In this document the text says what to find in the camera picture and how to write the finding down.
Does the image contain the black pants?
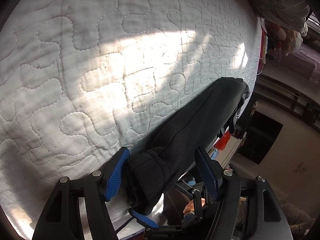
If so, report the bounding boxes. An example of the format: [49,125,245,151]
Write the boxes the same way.
[125,77,250,215]

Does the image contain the red plastic bag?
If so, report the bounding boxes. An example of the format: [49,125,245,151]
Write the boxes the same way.
[214,131,231,151]

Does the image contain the white quilted bedspread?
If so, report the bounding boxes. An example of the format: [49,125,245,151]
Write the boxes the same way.
[1,0,261,239]

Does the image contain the brown fuzzy sleeve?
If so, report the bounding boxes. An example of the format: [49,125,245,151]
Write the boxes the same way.
[233,190,316,239]

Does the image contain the grey floral pillow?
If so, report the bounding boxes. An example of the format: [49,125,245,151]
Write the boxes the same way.
[248,0,309,36]

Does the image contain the person's right hand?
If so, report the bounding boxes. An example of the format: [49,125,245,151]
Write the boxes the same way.
[183,198,206,215]

